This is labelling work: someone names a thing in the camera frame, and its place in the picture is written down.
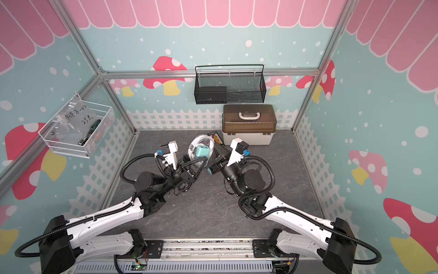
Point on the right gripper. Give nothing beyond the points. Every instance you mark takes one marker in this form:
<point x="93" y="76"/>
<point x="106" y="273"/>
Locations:
<point x="228" y="160"/>

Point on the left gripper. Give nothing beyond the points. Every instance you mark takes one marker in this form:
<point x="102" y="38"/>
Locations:
<point x="185" y="171"/>

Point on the teal charger cube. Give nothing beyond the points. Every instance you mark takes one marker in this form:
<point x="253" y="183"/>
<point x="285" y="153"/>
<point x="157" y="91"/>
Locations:
<point x="202" y="151"/>

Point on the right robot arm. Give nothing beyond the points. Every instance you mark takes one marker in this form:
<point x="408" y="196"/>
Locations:
<point x="251" y="179"/>

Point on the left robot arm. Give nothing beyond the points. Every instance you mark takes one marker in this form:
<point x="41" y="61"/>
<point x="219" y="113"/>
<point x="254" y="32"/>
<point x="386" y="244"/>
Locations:
<point x="67" y="242"/>

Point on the black orange battery pack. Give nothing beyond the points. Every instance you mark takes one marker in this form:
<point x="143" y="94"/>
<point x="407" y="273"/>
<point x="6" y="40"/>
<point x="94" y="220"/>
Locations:
<point x="215" y="136"/>

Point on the brown lidded storage box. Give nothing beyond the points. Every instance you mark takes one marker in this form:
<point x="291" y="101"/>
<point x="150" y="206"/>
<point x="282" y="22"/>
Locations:
<point x="255" y="124"/>

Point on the green circuit board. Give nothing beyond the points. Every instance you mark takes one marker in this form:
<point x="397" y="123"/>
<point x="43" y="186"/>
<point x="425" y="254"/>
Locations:
<point x="139" y="266"/>

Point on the clear plastic labelled bag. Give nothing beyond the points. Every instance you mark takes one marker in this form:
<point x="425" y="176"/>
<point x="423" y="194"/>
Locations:
<point x="76" y="117"/>

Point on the black mesh wall basket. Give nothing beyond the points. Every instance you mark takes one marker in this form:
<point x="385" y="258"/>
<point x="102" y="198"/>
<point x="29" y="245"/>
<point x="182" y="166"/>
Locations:
<point x="229" y="84"/>

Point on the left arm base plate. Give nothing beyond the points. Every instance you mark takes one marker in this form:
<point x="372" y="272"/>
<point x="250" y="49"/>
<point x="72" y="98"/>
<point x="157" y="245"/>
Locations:
<point x="149" y="249"/>

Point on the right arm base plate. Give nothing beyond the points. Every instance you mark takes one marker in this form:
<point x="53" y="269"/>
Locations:
<point x="262" y="248"/>

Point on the white wire wall basket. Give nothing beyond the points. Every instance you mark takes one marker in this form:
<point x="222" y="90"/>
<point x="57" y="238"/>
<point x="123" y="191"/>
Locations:
<point x="69" y="144"/>

